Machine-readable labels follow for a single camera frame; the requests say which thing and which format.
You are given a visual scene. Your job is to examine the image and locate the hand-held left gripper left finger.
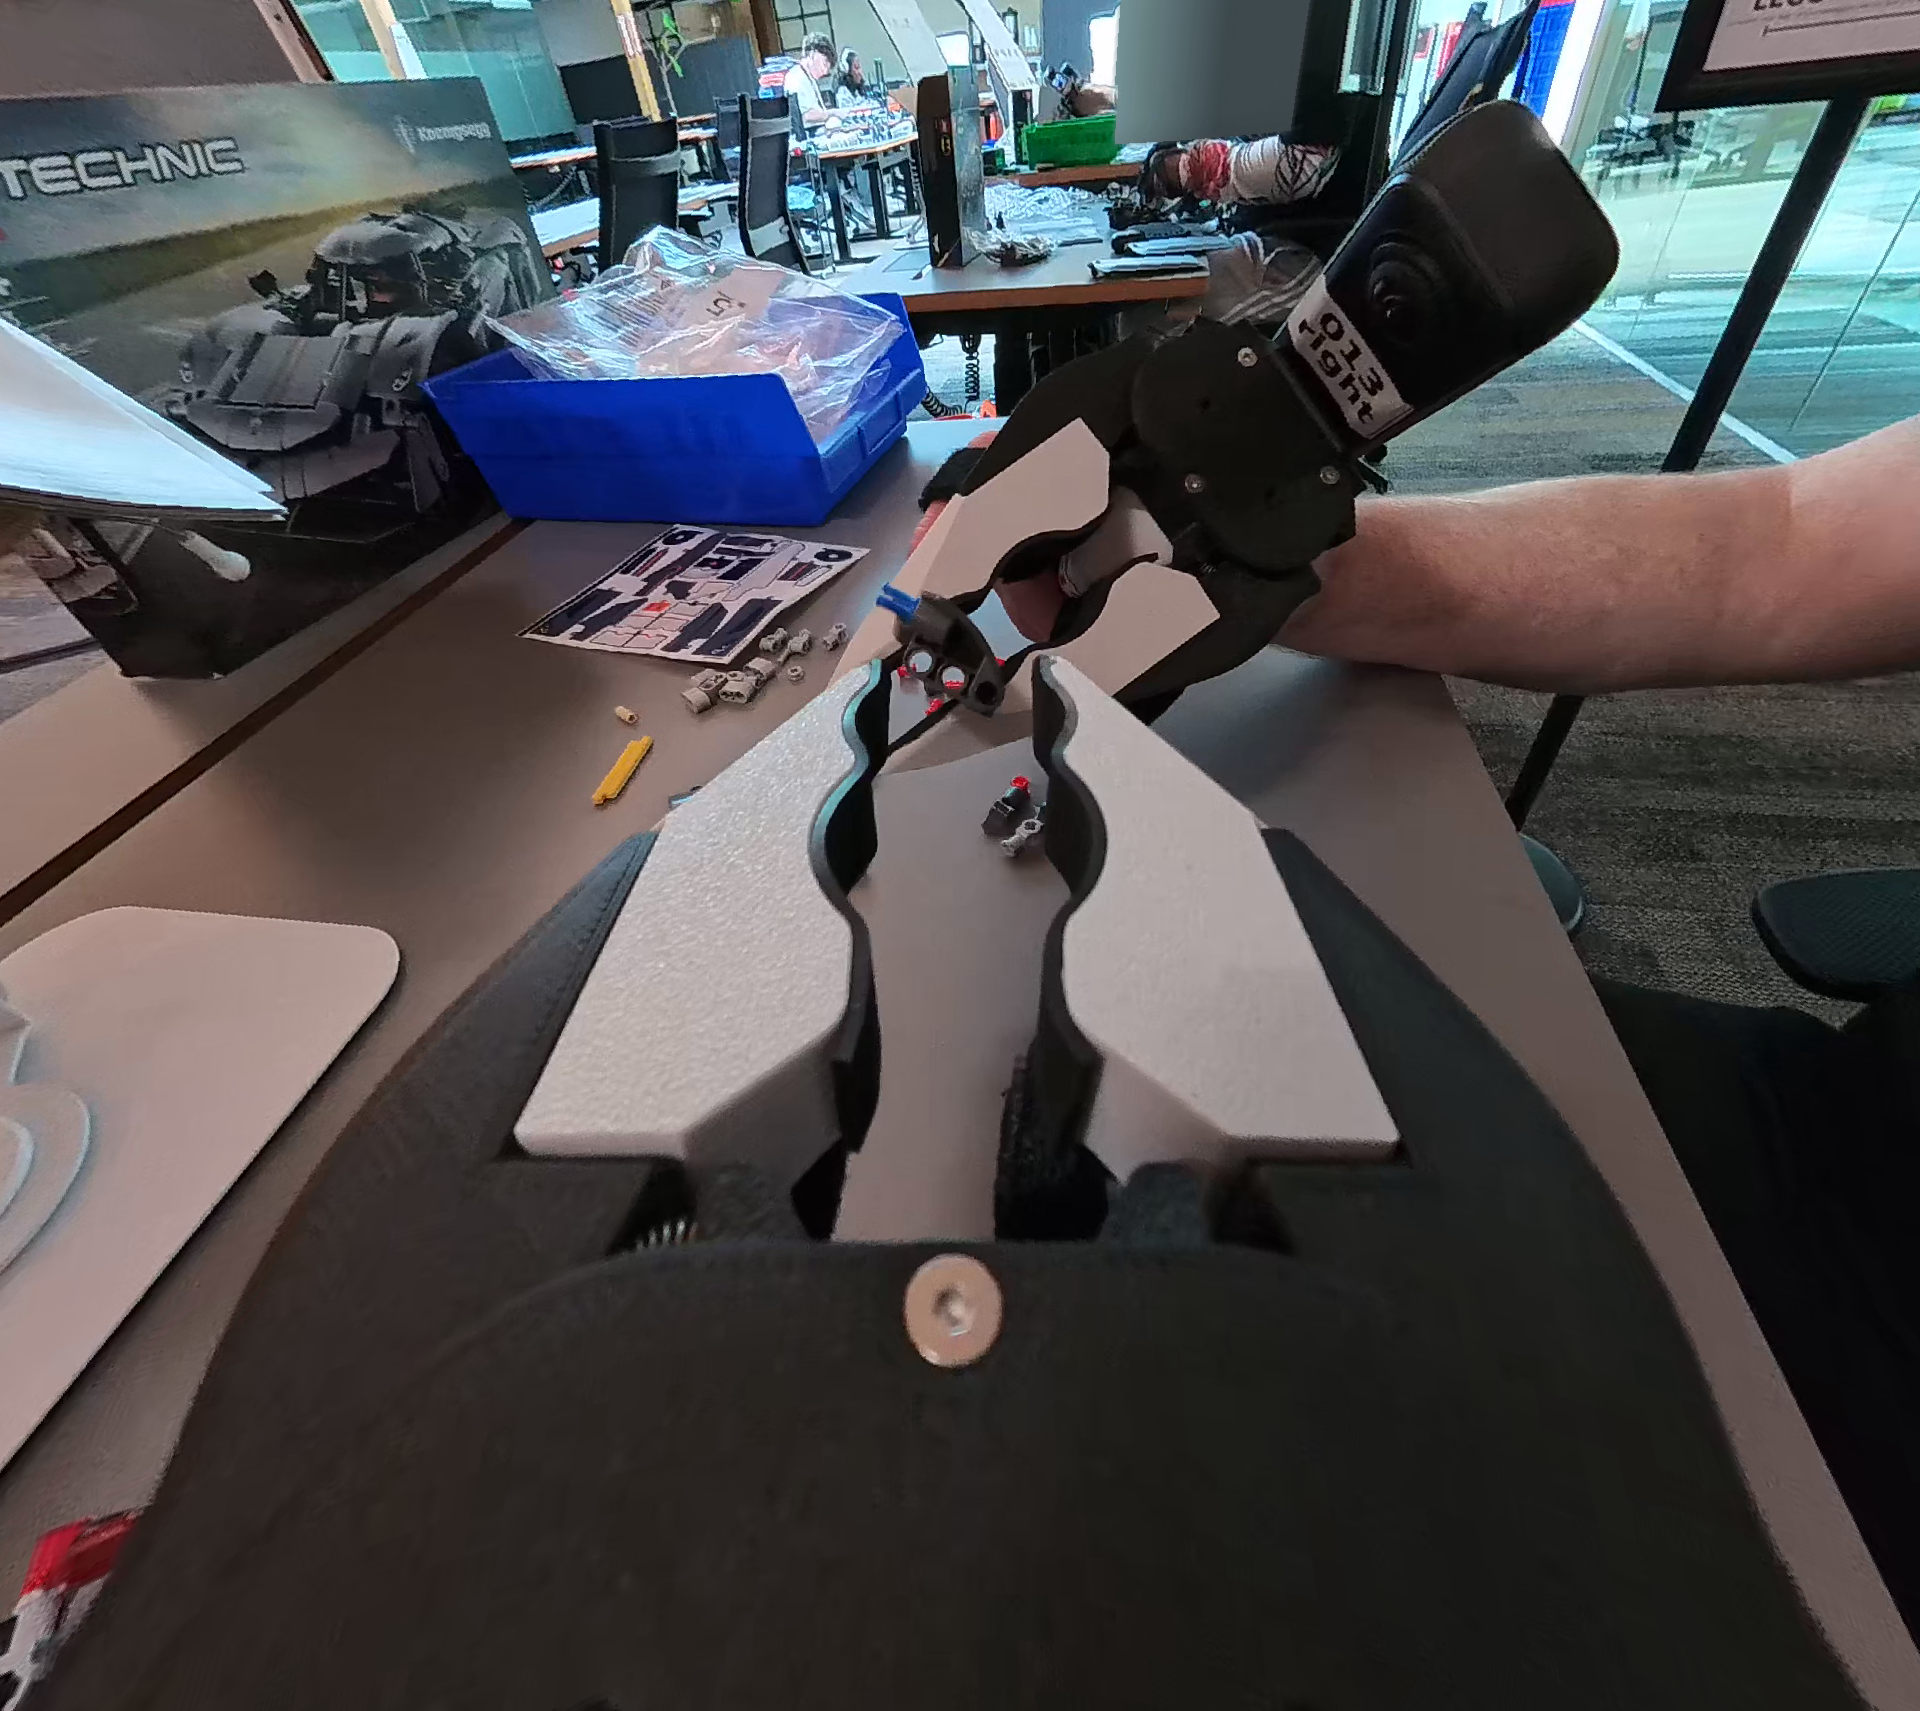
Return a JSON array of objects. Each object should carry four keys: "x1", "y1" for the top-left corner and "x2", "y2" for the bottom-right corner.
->
[{"x1": 514, "y1": 661, "x2": 890, "y2": 1239}]

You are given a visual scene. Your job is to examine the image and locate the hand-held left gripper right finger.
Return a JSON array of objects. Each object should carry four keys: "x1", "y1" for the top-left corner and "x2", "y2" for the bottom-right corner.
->
[{"x1": 991, "y1": 653, "x2": 1400, "y2": 1239}]

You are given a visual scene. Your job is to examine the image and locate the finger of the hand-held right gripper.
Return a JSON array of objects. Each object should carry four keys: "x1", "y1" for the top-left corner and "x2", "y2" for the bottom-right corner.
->
[
  {"x1": 1031, "y1": 555, "x2": 1222, "y2": 695},
  {"x1": 896, "y1": 418, "x2": 1121, "y2": 635}
]

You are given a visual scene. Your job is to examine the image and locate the black lego connector blue pin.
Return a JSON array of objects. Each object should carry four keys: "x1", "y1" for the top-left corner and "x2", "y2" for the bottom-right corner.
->
[{"x1": 873, "y1": 581, "x2": 1010, "y2": 759}]

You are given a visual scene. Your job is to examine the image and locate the person's right forearm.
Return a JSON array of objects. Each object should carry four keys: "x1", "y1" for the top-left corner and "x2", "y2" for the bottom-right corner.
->
[{"x1": 1274, "y1": 414, "x2": 1920, "y2": 695}]

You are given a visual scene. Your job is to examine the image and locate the cluster of grey lego connectors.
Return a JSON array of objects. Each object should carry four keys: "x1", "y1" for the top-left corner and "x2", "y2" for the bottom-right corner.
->
[{"x1": 679, "y1": 619, "x2": 851, "y2": 713}]

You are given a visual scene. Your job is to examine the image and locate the lego set box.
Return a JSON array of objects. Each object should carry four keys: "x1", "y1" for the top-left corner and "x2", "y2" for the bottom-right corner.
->
[{"x1": 0, "y1": 76, "x2": 552, "y2": 681}]

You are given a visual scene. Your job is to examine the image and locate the background wooden desk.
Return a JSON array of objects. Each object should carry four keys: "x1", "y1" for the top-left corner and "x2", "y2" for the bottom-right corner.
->
[{"x1": 839, "y1": 218, "x2": 1213, "y2": 318}]

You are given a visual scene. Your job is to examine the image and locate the sticker sheet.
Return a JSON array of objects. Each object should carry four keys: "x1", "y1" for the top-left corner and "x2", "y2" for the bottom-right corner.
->
[{"x1": 520, "y1": 523, "x2": 870, "y2": 667}]

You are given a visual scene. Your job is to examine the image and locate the black upright panel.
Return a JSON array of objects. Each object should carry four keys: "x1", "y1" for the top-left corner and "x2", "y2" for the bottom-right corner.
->
[{"x1": 911, "y1": 68, "x2": 991, "y2": 274}]

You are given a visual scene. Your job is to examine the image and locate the blue storage bin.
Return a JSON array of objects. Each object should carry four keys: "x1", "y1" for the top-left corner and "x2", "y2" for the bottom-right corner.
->
[{"x1": 422, "y1": 290, "x2": 929, "y2": 527}]

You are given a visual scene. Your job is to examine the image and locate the clear plastic bags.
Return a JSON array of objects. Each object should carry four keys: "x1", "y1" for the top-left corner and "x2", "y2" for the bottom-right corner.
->
[{"x1": 486, "y1": 226, "x2": 905, "y2": 453}]

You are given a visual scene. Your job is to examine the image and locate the white board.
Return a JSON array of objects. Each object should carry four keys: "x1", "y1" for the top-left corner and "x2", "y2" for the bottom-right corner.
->
[
  {"x1": 943, "y1": 0, "x2": 1039, "y2": 94},
  {"x1": 845, "y1": 0, "x2": 949, "y2": 86}
]

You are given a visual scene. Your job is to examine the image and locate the white book stand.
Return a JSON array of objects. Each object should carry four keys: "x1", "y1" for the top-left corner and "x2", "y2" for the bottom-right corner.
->
[{"x1": 0, "y1": 511, "x2": 404, "y2": 1469}]

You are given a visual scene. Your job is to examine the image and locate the person's black clothed body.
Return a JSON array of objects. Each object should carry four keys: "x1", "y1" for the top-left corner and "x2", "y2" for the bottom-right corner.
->
[{"x1": 1590, "y1": 975, "x2": 1920, "y2": 1659}]

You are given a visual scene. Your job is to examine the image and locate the person's black office chair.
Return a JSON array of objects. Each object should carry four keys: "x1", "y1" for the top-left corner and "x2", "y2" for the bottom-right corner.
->
[{"x1": 1751, "y1": 871, "x2": 1920, "y2": 1005}]

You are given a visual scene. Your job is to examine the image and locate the black framed marker sign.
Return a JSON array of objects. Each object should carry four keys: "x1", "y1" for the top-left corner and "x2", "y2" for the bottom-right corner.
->
[{"x1": 1503, "y1": 0, "x2": 1920, "y2": 831}]

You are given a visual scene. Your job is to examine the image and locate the open instruction booklet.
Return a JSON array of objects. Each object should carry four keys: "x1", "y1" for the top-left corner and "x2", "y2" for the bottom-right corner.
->
[{"x1": 0, "y1": 316, "x2": 290, "y2": 527}]

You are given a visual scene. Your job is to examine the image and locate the dark hard case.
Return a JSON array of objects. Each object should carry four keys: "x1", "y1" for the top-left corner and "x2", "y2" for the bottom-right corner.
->
[{"x1": 0, "y1": 0, "x2": 336, "y2": 104}]

